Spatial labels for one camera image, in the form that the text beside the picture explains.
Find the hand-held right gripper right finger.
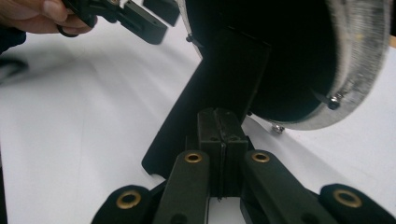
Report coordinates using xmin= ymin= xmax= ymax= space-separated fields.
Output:
xmin=214 ymin=107 xmax=339 ymax=224

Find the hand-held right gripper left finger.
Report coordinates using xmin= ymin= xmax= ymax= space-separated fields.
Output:
xmin=152 ymin=107 xmax=225 ymax=224

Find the oval silver photo frame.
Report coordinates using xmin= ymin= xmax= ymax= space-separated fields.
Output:
xmin=141 ymin=0 xmax=393 ymax=180

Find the white board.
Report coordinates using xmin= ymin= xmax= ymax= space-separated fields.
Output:
xmin=0 ymin=0 xmax=396 ymax=224

